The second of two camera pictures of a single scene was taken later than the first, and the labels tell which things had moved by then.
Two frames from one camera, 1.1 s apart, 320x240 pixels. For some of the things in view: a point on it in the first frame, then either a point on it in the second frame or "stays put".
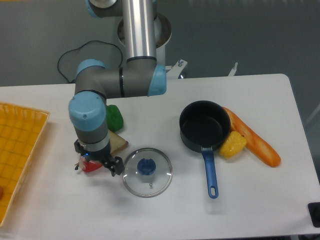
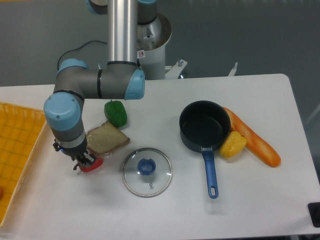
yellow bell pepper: (233, 143) stays put
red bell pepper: (89, 166) stays put
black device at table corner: (314, 208) stays put
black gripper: (104, 157) -> (76, 153)
